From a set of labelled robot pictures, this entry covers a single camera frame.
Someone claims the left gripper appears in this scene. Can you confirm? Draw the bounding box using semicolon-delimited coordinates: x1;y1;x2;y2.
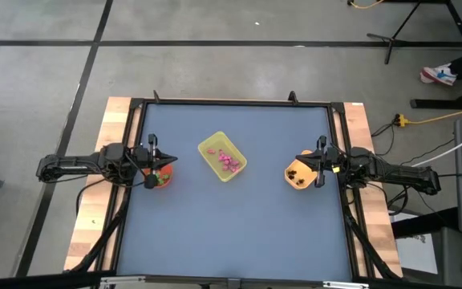
128;133;179;189

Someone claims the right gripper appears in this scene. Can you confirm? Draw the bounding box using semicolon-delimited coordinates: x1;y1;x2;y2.
295;135;351;189

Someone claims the red-orange round bowl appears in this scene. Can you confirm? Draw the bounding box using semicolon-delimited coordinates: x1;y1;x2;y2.
142;163;175;189

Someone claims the orange-yellow plastic basket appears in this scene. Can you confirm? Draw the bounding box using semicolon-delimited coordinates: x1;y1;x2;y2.
283;149;320;191

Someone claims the translucent yellow rectangular bin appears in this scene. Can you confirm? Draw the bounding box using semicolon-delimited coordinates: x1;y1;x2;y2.
197;131;249;183

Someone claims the yellow power plug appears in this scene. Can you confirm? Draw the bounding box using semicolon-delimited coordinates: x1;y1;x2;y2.
393;113;411;128

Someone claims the white paper sheet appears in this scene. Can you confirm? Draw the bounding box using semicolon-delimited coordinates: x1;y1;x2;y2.
391;212;440;275

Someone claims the black desk foot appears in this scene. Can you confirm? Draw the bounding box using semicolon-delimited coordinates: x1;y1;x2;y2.
410;78;462;110

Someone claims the person's shoe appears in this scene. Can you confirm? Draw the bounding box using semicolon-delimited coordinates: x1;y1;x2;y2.
419;63;459;87

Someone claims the dark grey case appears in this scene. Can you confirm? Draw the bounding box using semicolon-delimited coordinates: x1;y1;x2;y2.
431;226;462;288

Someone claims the black sleeved cable bundle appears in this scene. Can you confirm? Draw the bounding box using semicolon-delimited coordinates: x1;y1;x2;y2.
68;188;132;275
345;188;403;280

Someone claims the black table frame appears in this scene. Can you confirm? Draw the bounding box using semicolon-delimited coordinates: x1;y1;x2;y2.
94;97;376;282

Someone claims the black floor cable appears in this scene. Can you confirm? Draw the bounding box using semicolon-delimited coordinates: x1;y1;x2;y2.
401;138;456;165

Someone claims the silver metal bracket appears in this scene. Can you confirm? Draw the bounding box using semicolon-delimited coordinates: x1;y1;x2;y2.
100;275;148;288
322;281;371;289

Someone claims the white cable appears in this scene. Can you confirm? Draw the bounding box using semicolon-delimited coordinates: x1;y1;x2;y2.
413;126;462;166

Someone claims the black desk leg frame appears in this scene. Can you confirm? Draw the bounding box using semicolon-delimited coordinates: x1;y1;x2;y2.
366;0;462;65

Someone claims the yellow extension cord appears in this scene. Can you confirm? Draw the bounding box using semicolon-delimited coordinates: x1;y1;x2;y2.
405;102;462;125

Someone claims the black camera rig bar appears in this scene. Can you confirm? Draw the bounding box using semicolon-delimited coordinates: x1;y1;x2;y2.
0;271;462;289

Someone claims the thin yellow cable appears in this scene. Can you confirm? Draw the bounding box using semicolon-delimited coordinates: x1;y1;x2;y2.
349;0;385;10

